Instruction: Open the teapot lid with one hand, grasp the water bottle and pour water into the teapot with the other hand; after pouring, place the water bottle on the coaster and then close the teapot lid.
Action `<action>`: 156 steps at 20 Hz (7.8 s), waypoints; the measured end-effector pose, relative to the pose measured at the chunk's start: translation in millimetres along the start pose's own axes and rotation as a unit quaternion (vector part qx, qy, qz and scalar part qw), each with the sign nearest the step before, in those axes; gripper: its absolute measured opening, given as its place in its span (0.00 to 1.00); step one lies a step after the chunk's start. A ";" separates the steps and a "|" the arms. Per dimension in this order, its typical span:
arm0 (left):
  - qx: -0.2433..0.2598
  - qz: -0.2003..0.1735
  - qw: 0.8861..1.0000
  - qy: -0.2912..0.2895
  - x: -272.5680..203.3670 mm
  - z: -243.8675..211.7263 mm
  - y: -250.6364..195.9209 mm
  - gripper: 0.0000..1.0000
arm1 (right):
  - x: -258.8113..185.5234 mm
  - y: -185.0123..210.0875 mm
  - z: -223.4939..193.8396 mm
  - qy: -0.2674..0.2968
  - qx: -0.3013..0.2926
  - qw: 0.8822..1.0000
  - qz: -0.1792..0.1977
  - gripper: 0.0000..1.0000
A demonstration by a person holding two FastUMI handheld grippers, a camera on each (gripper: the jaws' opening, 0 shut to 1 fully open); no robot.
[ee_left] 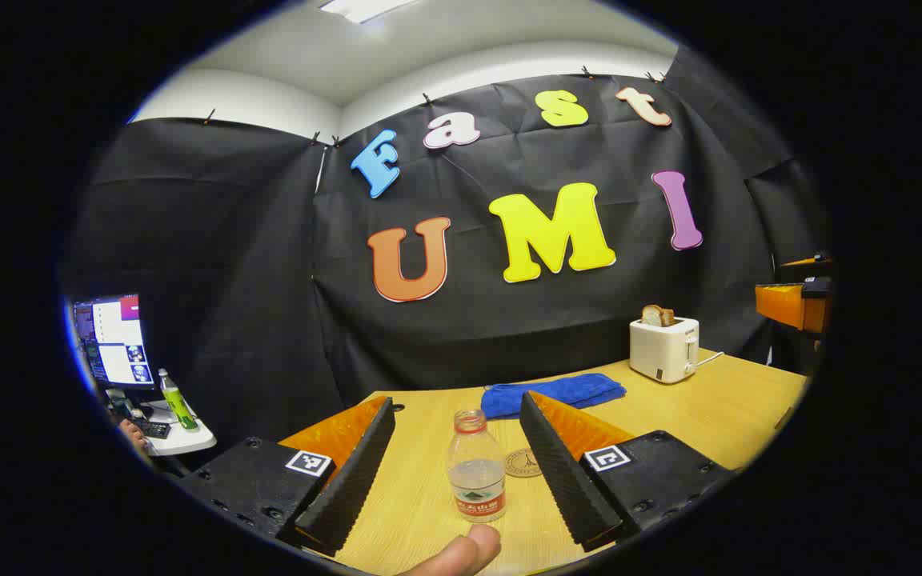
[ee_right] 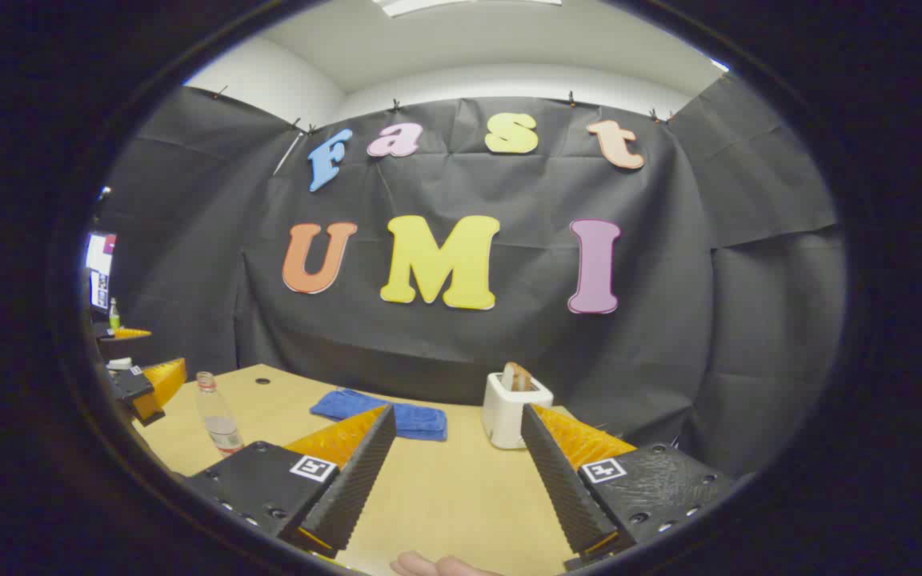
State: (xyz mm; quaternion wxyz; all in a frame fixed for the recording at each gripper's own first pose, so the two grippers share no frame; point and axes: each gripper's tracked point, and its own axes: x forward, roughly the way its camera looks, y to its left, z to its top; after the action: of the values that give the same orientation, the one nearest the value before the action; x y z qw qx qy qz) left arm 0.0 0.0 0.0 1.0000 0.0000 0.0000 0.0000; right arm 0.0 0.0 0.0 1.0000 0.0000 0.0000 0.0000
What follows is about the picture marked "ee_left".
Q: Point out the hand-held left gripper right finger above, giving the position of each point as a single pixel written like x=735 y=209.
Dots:
x=561 y=472

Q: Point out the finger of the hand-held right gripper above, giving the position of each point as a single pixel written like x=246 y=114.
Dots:
x=781 y=308
x=809 y=261

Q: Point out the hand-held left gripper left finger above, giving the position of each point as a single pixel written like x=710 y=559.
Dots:
x=349 y=480

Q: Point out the round brown coaster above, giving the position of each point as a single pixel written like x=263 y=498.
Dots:
x=521 y=462

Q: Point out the clear plastic water bottle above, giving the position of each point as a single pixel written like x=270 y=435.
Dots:
x=477 y=480

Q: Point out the green drink bottle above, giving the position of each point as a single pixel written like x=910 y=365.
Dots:
x=177 y=404

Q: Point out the blue folded towel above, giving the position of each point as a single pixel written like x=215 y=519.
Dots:
x=581 y=390

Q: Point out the bread slice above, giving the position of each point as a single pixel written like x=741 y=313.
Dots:
x=657 y=316

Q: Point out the white toaster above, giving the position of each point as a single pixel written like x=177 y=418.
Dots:
x=661 y=352

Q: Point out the small white side table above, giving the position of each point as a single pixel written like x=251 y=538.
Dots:
x=189 y=440

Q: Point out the black keyboard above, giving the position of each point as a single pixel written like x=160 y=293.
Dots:
x=150 y=428

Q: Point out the black backdrop cloth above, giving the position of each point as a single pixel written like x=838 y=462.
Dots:
x=269 y=280

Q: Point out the computer monitor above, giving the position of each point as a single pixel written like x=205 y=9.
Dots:
x=113 y=344

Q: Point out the ceiling light panel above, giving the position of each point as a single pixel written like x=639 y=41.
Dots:
x=365 y=8

